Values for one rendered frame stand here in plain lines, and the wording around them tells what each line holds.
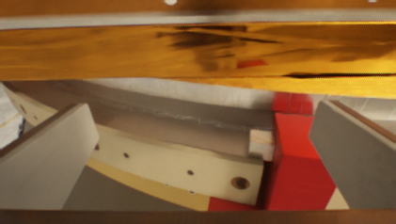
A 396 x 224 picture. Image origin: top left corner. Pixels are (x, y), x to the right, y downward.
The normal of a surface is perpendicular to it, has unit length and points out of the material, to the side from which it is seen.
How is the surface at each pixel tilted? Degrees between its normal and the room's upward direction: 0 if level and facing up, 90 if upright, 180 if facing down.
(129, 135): 0
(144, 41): 90
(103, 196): 62
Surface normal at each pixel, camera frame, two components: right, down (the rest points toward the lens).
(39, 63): -0.01, 0.51
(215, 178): -0.28, 0.50
